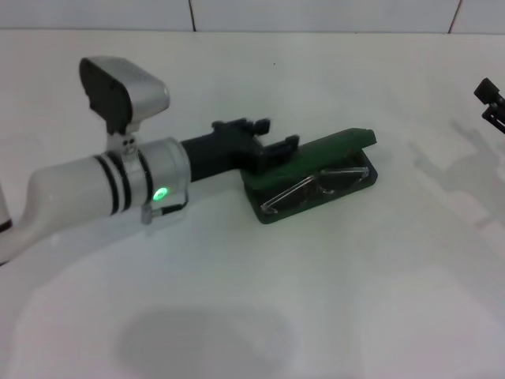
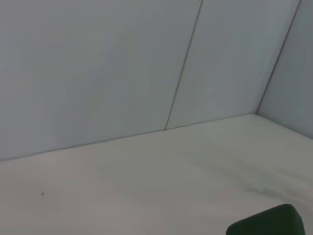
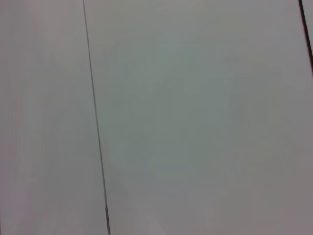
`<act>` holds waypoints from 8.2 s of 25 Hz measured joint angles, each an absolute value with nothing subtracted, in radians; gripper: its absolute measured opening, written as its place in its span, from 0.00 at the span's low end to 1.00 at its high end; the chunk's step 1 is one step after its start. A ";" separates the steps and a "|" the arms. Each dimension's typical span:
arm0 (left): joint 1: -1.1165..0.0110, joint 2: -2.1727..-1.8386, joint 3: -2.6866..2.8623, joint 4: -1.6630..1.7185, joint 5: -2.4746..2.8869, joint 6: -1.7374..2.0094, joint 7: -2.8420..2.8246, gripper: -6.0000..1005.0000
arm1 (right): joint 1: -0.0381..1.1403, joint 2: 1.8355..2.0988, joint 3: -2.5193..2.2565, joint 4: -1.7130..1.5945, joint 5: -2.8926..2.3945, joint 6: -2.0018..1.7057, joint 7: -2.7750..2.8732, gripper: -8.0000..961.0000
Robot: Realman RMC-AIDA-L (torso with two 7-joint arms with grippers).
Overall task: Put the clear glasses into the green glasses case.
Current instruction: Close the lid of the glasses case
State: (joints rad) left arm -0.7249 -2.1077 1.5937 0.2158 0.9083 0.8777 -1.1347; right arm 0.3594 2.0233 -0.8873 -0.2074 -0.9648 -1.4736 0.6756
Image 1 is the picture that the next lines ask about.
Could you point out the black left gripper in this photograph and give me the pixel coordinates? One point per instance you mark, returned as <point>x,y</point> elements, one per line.
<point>221,152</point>

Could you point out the green glasses case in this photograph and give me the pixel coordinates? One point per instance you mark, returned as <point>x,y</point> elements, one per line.
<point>307,158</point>

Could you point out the clear white glasses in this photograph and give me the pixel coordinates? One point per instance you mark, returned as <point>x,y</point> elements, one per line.
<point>288,192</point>

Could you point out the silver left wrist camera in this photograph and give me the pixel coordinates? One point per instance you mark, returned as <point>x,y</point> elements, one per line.
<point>130,87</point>

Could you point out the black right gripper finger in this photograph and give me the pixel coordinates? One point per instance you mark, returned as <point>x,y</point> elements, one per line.
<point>488,89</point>

